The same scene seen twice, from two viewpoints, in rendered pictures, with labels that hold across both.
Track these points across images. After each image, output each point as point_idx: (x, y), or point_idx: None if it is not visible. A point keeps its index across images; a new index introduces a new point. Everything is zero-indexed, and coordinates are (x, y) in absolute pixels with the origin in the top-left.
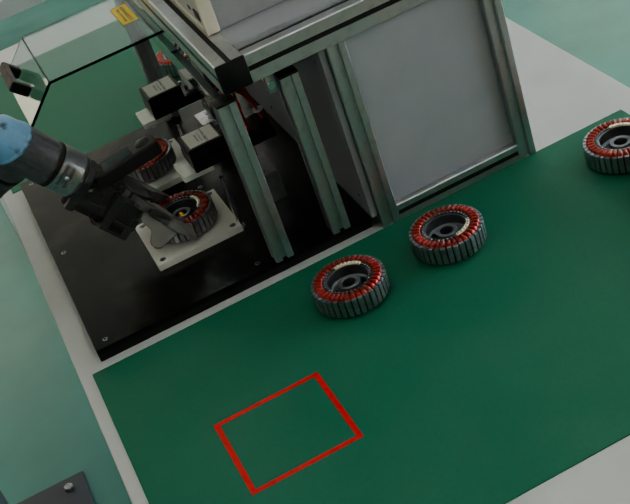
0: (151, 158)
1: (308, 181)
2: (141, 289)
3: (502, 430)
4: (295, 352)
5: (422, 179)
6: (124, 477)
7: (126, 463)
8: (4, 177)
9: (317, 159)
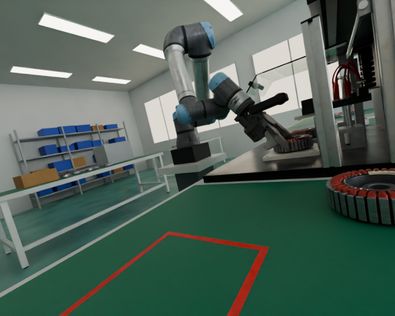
0: (278, 101)
1: None
2: (247, 164)
3: None
4: (273, 221)
5: None
6: (117, 227)
7: (130, 221)
8: (215, 100)
9: None
